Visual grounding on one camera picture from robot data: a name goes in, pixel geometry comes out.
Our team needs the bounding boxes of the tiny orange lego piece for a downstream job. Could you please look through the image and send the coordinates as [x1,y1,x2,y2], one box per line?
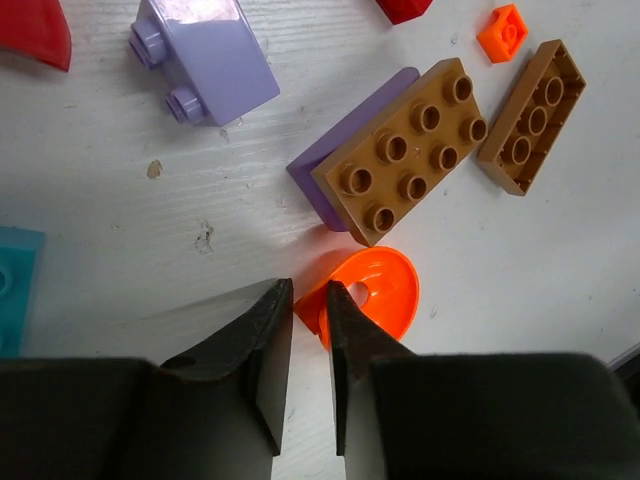
[476,4,528,64]

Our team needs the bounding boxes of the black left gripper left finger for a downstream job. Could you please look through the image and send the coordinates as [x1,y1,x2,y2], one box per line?
[1,278,293,479]

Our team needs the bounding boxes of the small red lego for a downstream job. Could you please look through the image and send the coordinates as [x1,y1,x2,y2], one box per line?
[1,0,72,72]
[376,0,433,25]

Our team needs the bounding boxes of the long teal lego brick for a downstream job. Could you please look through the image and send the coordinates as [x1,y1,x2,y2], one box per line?
[1,226,46,359]

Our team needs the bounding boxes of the small red lego left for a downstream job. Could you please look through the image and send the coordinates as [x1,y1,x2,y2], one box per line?
[1,0,72,72]

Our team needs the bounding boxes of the lavender lego brick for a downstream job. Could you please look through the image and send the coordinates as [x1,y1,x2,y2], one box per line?
[129,0,280,127]

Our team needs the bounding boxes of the orange round lego dish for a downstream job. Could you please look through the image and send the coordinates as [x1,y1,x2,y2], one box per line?
[294,246,420,348]

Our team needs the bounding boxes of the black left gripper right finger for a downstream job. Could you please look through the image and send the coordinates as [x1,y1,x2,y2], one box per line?
[327,281,639,479]

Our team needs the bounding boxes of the small red lego right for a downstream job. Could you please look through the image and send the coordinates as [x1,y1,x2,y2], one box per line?
[376,0,433,25]

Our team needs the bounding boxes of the purple lego brick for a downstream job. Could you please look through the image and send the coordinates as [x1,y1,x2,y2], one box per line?
[286,67,420,232]

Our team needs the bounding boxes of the brown lego plate studs up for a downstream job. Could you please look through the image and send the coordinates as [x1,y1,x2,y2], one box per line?
[313,58,488,247]

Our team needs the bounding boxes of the brown lego brick upside down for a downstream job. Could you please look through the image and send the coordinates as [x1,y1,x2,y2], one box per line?
[477,39,586,196]

